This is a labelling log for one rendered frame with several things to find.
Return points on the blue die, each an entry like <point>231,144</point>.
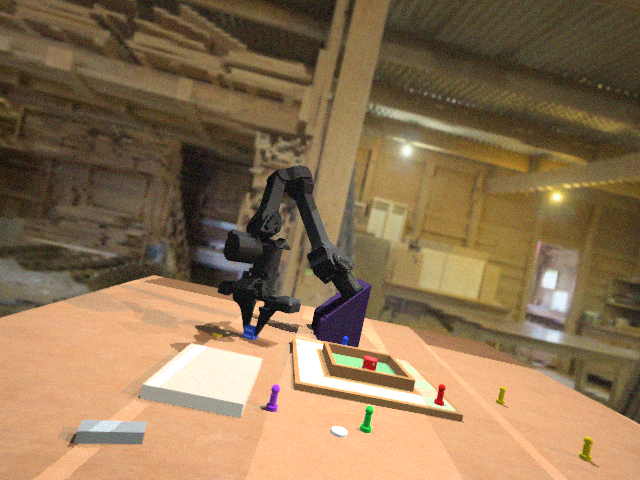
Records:
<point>249,332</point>

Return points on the red pawn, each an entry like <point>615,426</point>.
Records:
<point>439,399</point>

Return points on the green game pawn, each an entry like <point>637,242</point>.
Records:
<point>365,426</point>

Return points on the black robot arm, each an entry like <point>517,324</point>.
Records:
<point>325,259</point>

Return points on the white flat disc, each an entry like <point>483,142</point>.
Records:
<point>339,431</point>

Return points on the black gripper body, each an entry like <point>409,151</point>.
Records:
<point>284,304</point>

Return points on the purple pawn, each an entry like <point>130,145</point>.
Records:
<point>272,406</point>

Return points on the red die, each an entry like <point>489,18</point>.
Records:
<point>369,363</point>

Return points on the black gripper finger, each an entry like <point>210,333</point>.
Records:
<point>264,315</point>
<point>247,310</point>

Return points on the yellow game pawn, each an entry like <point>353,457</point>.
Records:
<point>585,454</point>
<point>501,396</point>

